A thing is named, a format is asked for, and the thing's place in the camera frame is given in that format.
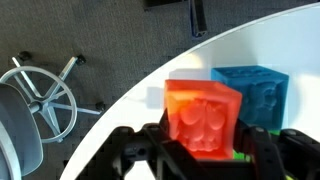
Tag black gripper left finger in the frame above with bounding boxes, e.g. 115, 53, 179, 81
158, 108, 171, 142

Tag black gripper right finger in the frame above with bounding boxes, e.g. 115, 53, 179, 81
232, 118, 259, 158

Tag orange embossed block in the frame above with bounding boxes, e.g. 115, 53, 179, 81
163, 78, 243, 160

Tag green embossed block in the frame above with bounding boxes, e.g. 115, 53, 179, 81
232, 128, 286, 162

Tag blue embossed block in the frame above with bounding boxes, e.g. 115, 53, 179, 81
210, 65, 290, 132

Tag black stand with crossbar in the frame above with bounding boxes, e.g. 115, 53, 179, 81
143, 0, 209, 38

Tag grey office chair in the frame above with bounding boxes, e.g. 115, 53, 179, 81
0, 50, 106, 180

